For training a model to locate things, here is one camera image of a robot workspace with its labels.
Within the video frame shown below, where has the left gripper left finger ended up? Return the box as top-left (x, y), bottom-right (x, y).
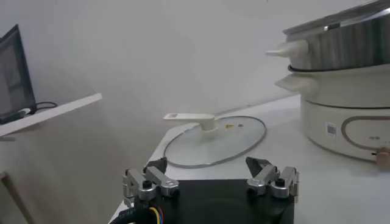
top-left (122, 156), bottom-right (180, 208)

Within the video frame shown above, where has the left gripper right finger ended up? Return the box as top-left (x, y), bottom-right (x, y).
top-left (246, 156), bottom-right (300, 203)

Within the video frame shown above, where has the stainless steel steamer basket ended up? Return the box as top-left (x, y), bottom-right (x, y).
top-left (265, 0), bottom-right (390, 72)

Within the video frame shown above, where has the white electric cooking pot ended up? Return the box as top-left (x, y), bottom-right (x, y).
top-left (274, 65), bottom-right (390, 170)

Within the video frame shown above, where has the white side table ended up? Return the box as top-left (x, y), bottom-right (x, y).
top-left (0, 93), bottom-right (104, 138)

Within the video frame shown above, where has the computer monitor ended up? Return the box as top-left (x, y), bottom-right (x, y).
top-left (0, 24), bottom-right (38, 125)

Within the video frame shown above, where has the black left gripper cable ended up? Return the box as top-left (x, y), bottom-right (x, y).
top-left (108, 206), bottom-right (164, 224)

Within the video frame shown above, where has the glass lid white handle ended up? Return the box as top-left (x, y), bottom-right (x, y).
top-left (163, 113), bottom-right (268, 169)

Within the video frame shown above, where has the black looped cable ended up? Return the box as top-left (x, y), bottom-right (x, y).
top-left (35, 101), bottom-right (59, 112)

